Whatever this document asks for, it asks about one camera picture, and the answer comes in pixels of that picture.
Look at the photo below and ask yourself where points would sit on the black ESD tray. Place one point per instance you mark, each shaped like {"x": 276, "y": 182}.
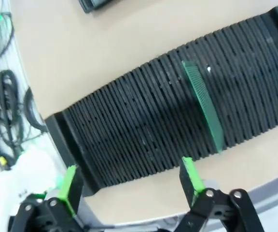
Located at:
{"x": 93, "y": 4}

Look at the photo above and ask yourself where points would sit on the black slotted board rack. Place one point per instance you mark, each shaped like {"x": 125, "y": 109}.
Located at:
{"x": 141, "y": 120}

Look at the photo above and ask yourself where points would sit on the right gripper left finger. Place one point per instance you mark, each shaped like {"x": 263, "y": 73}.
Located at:
{"x": 69, "y": 188}

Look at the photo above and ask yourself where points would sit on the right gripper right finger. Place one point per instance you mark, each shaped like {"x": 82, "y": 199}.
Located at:
{"x": 192, "y": 178}

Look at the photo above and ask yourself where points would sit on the green circuit board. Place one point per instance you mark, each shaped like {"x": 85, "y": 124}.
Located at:
{"x": 201, "y": 96}

